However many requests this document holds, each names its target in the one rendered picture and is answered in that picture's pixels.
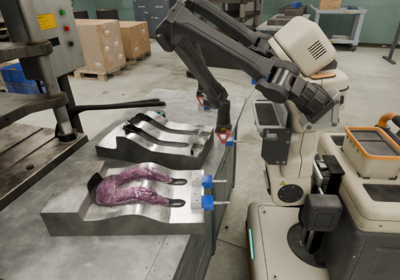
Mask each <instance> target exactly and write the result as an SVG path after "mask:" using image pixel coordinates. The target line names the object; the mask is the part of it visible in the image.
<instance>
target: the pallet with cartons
mask: <svg viewBox="0 0 400 280"><path fill-rule="evenodd" d="M119 23H120V30H121V37H122V41H123V48H124V54H125V58H126V60H129V65H136V64H137V61H143V60H145V56H147V57H150V56H151V45H150V40H149V34H148V24H147V21H119Z"/></svg>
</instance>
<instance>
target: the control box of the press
mask: <svg viewBox="0 0 400 280"><path fill-rule="evenodd" d="M32 1H33V5H34V8H35V11H36V14H37V18H38V20H39V24H40V28H41V30H42V33H43V37H44V39H46V40H49V41H50V42H51V44H52V48H53V50H54V51H53V52H52V53H51V54H50V55H49V56H50V59H51V62H52V65H53V68H54V72H55V75H56V78H57V81H58V84H59V87H60V91H63V92H65V93H66V94H67V97H68V103H67V104H66V105H65V107H66V109H68V108H69V107H72V106H75V105H76V103H75V101H74V97H73V93H72V91H71V87H70V83H69V81H68V77H67V76H68V74H69V73H72V72H74V71H76V70H77V69H78V68H81V67H83V66H85V65H86V63H85V58H84V55H83V51H82V46H81V43H80V39H79V34H78V31H77V27H76V22H75V19H74V14H73V10H72V7H71V2H70V0H32ZM0 11H1V14H2V17H3V19H4V22H5V25H6V27H7V30H8V33H9V35H10V38H11V41H12V43H16V42H28V41H29V39H28V36H27V33H26V30H25V28H24V24H23V21H22V19H21V15H20V12H19V10H18V7H17V4H16V1H15V0H0ZM18 60H19V62H20V65H21V68H22V70H23V73H24V76H25V78H26V79H27V80H34V81H35V82H36V83H37V87H38V90H39V92H40V93H41V94H42V93H44V91H43V89H42V87H41V84H40V81H43V80H42V77H41V75H40V71H39V68H38V65H37V62H36V59H35V57H24V58H19V59H18ZM71 127H72V128H76V129H77V132H78V133H84V131H83V128H82V124H81V121H80V117H79V115H77V116H76V117H75V118H74V119H73V120H72V121H71Z"/></svg>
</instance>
